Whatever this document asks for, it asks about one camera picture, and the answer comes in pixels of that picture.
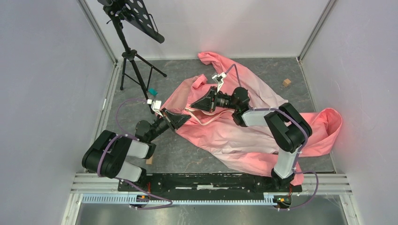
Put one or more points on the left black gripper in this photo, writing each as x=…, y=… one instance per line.
x=177, y=120

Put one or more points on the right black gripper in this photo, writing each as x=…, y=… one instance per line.
x=205, y=102

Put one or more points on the pink zip jacket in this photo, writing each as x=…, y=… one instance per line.
x=250, y=150

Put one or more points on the black perforated music stand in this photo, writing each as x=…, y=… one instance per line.
x=136, y=14

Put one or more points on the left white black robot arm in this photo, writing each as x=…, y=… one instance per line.
x=107, y=155

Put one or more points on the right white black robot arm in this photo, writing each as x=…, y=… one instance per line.
x=287, y=126

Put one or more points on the small teal block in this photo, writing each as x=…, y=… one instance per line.
x=153, y=92

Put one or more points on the long wooden block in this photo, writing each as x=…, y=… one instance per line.
x=149, y=161

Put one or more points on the small wooden cube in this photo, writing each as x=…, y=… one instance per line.
x=286, y=83

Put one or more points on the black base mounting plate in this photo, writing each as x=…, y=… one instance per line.
x=211, y=186

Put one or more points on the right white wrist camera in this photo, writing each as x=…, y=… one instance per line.
x=219, y=80

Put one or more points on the white slotted cable duct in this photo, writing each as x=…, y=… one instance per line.
x=135, y=199

